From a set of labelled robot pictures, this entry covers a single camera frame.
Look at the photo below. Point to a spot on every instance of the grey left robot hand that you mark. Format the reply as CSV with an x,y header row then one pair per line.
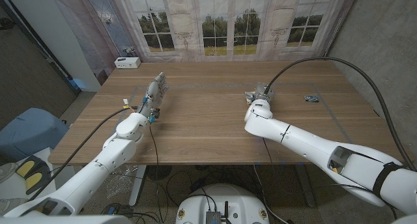
x,y
154,92

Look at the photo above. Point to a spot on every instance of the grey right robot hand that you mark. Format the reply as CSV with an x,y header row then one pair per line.
x,y
264,93

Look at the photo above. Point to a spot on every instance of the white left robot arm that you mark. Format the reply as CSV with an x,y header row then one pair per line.
x,y
104,162

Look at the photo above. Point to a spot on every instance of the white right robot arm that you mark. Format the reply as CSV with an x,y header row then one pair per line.
x,y
312,146

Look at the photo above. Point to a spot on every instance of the blue silver toy car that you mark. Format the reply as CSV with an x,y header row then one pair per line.
x,y
311,98

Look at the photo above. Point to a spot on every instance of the white electrical box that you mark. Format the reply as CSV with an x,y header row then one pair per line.
x,y
127,63

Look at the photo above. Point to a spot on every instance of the printed window backdrop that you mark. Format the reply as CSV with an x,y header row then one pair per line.
x,y
228,25

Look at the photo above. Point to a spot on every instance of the black round floor object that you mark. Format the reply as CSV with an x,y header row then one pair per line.
x,y
158,172

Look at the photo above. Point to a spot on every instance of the white table leg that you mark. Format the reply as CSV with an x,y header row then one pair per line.
x,y
138,185

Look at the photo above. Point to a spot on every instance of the grey table leg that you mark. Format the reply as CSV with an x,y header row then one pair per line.
x,y
305,185

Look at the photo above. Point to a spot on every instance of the white robot torso base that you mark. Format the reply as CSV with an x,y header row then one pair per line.
x,y
224,198

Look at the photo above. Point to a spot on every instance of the black antenna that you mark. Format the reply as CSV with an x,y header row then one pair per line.
x,y
226,211

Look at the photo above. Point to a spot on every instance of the black power strip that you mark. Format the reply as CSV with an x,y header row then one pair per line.
x,y
121,211

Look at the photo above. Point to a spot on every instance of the blue grey chair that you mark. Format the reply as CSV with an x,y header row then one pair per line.
x,y
31,129

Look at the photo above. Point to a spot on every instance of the silver module on torso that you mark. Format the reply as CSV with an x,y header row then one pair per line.
x,y
213,217

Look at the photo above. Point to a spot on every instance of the black yellow foot pedal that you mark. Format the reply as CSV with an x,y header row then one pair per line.
x,y
32,176

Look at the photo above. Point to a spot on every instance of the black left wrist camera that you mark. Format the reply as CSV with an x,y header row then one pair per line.
x,y
155,114

